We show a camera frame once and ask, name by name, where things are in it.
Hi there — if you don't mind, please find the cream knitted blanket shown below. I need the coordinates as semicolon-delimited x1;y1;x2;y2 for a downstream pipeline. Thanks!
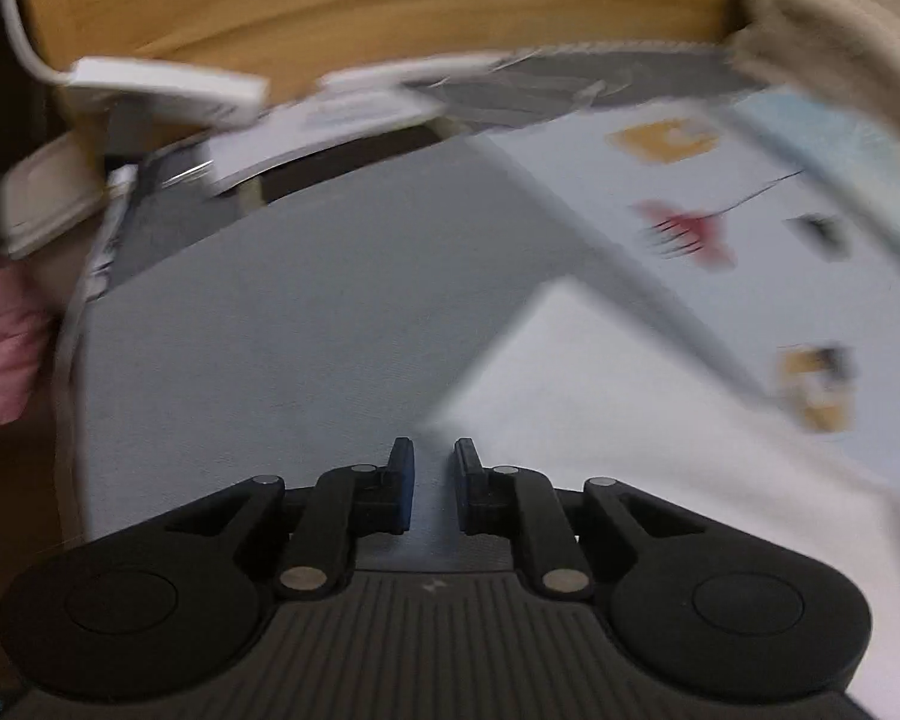
726;0;900;170

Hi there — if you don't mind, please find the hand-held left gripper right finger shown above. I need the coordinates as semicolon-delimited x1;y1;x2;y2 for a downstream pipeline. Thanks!
453;437;710;602

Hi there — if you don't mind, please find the pink cloth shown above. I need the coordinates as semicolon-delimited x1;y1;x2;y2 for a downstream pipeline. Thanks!
0;268;59;434

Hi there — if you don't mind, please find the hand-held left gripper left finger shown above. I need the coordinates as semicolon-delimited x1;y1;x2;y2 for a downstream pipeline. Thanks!
166;436;417;602

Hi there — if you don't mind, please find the white flat case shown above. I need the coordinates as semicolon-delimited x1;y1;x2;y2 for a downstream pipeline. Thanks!
0;133;121;261

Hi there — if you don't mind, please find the white power strip with cable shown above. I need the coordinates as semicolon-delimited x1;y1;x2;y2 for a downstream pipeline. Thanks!
0;0;271;130

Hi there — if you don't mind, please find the white paper booklet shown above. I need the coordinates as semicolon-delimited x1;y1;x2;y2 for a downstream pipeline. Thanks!
208;64;512;192

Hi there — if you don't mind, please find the white shirt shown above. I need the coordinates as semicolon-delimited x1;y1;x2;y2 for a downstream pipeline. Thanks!
420;281;900;707

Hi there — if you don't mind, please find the wooden bed frame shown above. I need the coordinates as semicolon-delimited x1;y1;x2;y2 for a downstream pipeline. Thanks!
9;0;745;115

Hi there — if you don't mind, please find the grey printed bed sheet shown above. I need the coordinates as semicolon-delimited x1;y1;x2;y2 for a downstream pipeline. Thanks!
51;45;900;575

